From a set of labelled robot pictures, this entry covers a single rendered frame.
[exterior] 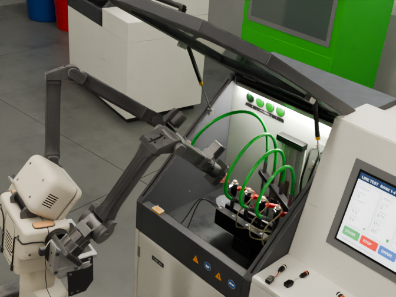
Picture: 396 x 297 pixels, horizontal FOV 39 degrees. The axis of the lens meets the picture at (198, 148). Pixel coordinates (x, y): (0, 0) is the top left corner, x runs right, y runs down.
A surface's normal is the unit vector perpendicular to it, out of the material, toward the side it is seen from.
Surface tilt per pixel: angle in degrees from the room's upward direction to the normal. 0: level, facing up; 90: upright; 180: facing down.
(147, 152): 69
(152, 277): 90
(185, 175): 90
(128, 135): 0
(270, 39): 90
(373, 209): 76
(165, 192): 90
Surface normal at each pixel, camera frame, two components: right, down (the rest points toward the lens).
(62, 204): 0.55, 0.44
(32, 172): -0.56, -0.44
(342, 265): -0.69, 0.07
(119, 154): 0.07, -0.87
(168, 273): -0.72, 0.29
